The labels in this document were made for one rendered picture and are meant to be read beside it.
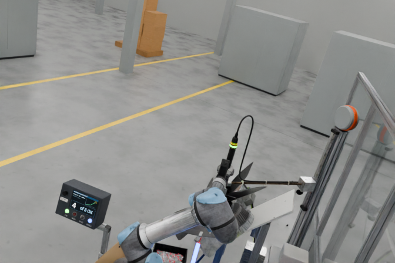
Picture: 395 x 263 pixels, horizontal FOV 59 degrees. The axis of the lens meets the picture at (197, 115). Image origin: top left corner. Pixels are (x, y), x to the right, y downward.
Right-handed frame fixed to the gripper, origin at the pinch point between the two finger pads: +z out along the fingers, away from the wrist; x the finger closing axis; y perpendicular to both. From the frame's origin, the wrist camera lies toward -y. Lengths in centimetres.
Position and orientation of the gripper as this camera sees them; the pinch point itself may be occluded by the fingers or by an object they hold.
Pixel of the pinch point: (228, 164)
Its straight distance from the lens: 212.8
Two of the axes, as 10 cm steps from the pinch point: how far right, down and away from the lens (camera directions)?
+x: 9.3, 3.1, -2.0
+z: 3.0, -3.1, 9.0
